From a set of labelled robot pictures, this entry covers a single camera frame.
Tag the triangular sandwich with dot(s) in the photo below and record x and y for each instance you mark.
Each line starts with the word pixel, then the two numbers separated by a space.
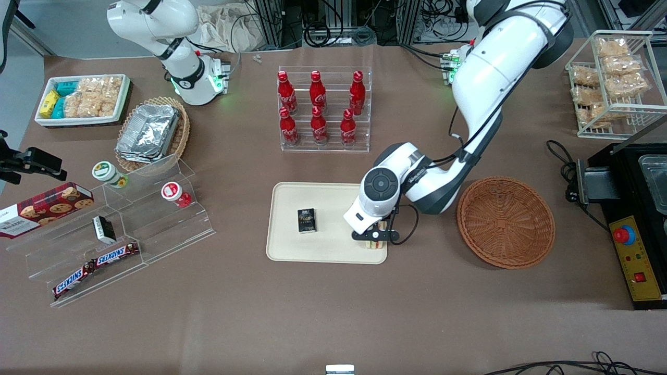
pixel 376 245

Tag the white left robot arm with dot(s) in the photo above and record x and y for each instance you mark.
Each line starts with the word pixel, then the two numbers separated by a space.
pixel 484 78

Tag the beige plastic serving tray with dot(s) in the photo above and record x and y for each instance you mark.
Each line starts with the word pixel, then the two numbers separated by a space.
pixel 328 245

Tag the round brown wicker basket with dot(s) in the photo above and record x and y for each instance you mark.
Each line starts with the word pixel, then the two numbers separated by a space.
pixel 505 224

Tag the oval tan wicker basket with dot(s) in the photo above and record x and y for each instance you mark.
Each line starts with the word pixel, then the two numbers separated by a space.
pixel 182 135

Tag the small black card box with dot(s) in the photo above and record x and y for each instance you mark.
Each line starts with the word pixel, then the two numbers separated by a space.
pixel 307 221

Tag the clear acrylic bottle rack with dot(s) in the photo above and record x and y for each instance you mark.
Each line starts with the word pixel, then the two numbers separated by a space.
pixel 325 148

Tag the red cola bottle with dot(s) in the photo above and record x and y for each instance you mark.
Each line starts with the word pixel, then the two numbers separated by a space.
pixel 357 96
pixel 287 96
pixel 319 129
pixel 348 131
pixel 288 130
pixel 318 94

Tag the small white device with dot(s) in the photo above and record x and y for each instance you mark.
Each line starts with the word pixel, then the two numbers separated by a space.
pixel 340 370

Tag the red lid white cup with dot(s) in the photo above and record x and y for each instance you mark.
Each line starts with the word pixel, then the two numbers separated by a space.
pixel 172 191

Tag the clear acrylic step shelf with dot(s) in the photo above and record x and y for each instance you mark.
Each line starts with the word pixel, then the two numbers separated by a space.
pixel 161 229
pixel 62 255

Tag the stacked aluminium foil trays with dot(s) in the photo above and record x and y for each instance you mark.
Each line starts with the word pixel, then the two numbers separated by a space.
pixel 148 133

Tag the clear wrapped bread packet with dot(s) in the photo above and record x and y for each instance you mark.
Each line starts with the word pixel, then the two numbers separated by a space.
pixel 586 95
pixel 591 115
pixel 626 86
pixel 621 66
pixel 584 76
pixel 609 48

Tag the beige crumpled cloth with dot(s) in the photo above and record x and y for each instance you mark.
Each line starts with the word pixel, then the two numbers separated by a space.
pixel 229 31

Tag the brown Snickers bar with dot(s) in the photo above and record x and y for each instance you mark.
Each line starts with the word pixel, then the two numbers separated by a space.
pixel 115 254
pixel 73 280

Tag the black machine with yellow panel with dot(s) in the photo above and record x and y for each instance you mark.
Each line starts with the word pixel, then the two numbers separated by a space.
pixel 628 182

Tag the small black white box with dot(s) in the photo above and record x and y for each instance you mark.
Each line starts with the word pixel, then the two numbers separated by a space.
pixel 104 230

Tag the green lid white cup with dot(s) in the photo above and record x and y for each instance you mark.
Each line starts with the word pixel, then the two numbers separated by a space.
pixel 107 173

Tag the white rectangular snack bin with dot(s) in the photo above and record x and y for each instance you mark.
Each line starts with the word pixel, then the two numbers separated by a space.
pixel 125 88

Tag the clear rice cracker bag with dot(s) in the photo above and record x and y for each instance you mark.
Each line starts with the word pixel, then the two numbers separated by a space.
pixel 109 96
pixel 81 104

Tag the red tartan cookie box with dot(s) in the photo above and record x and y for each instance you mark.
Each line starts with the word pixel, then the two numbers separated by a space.
pixel 47 208

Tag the teal snack packet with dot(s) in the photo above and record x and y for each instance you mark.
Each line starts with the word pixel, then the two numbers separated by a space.
pixel 58 108
pixel 66 87

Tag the yellow snack packet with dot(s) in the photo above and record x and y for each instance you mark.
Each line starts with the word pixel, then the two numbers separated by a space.
pixel 48 103

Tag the aluminium frame post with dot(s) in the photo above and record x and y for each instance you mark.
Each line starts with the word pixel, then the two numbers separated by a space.
pixel 271 21
pixel 409 21

